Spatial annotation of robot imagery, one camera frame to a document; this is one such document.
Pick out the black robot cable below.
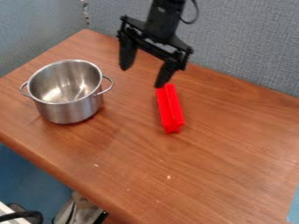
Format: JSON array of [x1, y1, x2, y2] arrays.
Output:
[[179, 0, 202, 25]]

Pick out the metal table leg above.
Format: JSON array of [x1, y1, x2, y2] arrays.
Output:
[[51, 192, 109, 224]]

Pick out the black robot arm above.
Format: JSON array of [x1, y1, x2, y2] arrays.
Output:
[[117, 0, 199, 88]]

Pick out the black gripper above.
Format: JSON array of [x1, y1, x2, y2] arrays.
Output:
[[117, 16, 194, 88]]

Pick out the red star-shaped block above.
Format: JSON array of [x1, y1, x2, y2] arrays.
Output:
[[155, 84, 185, 134]]

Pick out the stainless steel pot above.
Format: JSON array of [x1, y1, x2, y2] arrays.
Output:
[[19, 59, 115, 124]]

